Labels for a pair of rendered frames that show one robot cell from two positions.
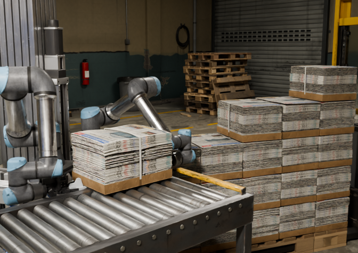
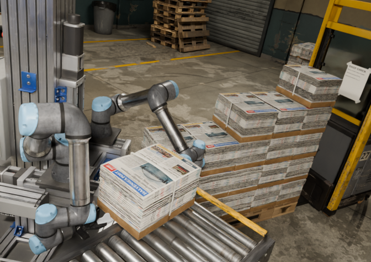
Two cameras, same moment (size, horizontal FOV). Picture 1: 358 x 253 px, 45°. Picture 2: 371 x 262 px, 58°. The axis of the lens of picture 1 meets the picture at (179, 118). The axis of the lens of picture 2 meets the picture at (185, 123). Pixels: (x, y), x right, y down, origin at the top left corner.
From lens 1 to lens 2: 0.93 m
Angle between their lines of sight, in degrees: 19
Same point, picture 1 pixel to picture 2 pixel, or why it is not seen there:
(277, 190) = (258, 178)
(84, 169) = (113, 204)
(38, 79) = (73, 122)
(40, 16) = (60, 10)
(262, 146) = (255, 145)
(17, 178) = (48, 230)
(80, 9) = not seen: outside the picture
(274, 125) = (268, 128)
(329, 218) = (288, 194)
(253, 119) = (253, 123)
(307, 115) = (295, 119)
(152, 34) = not seen: outside the picture
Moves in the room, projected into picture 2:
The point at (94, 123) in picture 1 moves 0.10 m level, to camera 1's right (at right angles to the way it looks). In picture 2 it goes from (106, 116) to (122, 117)
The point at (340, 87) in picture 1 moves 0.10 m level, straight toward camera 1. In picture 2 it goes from (325, 96) to (327, 100)
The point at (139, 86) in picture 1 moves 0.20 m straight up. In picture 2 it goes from (161, 96) to (166, 60)
